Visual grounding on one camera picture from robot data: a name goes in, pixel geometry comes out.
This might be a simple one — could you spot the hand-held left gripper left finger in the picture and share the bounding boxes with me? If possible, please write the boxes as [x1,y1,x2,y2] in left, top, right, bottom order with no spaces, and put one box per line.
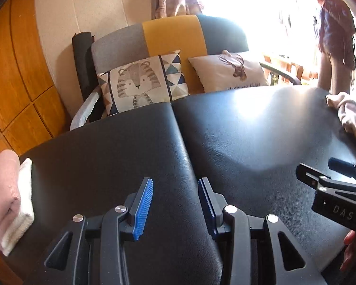
[28,177,154,285]

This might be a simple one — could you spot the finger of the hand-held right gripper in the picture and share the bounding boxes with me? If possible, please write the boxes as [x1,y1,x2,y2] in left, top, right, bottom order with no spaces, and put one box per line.
[328,157,356,185]
[296,163,334,189]

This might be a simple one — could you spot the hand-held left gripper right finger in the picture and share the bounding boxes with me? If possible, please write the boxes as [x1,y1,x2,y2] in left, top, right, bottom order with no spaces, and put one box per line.
[197,179,327,285]

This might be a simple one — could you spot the beige knitted sweater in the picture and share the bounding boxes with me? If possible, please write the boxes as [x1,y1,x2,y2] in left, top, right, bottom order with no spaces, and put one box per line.
[326,92,356,164]

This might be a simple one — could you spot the person's right hand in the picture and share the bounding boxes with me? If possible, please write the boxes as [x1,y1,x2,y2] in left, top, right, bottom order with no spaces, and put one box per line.
[341,230,356,271]

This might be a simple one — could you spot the wooden desk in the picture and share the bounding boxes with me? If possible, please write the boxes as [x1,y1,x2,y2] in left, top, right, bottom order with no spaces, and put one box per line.
[262,52,319,86]

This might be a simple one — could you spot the white folded cloth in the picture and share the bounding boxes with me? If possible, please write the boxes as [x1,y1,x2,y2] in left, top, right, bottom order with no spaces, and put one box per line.
[0,158,35,256]

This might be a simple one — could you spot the tiger print cushion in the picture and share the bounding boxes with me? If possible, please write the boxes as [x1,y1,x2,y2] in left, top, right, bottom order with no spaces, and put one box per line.
[97,50,189,117]

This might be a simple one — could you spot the deer print cushion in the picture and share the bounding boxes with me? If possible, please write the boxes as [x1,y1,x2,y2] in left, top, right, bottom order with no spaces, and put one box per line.
[188,50,270,93]

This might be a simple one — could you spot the pink folded sweater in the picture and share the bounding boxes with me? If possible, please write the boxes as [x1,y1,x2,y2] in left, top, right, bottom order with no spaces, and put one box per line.
[0,149,21,248]

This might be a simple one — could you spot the window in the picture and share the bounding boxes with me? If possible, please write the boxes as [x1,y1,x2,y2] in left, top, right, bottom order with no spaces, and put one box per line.
[197,0,321,66]

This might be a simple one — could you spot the grey yellow blue sofa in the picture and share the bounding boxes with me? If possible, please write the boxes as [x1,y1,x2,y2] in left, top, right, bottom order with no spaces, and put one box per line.
[70,14,300,131]

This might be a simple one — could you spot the wooden wardrobe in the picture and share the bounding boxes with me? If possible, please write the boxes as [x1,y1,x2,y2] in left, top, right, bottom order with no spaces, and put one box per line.
[0,0,68,167]

